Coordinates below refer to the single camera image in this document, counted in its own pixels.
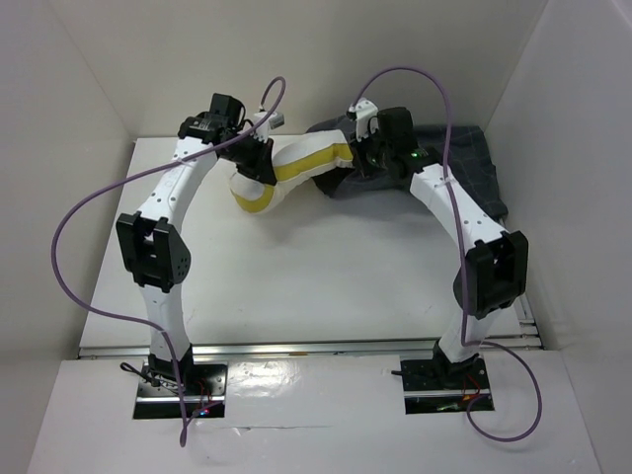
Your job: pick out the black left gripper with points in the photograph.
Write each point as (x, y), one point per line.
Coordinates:
(262, 170)

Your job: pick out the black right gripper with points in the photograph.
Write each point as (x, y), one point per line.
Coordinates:
(364, 169)

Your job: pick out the white pillow with yellow edge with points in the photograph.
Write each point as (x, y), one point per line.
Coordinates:
(308, 156)

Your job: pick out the dark grey checked pillowcase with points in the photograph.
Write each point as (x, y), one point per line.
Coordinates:
(469, 160)

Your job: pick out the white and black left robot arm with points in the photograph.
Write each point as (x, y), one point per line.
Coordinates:
(150, 240)

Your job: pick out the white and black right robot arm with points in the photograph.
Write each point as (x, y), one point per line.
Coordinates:
(493, 260)

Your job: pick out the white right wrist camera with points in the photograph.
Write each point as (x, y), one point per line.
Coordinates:
(364, 115)

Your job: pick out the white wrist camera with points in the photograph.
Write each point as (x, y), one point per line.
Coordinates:
(364, 115)
(275, 120)

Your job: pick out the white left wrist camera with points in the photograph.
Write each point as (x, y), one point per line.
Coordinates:
(275, 120)

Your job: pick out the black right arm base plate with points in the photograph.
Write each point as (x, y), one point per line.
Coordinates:
(428, 391)

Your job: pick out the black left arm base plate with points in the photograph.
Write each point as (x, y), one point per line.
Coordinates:
(157, 396)

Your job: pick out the aluminium frame rail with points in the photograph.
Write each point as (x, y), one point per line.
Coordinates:
(527, 339)

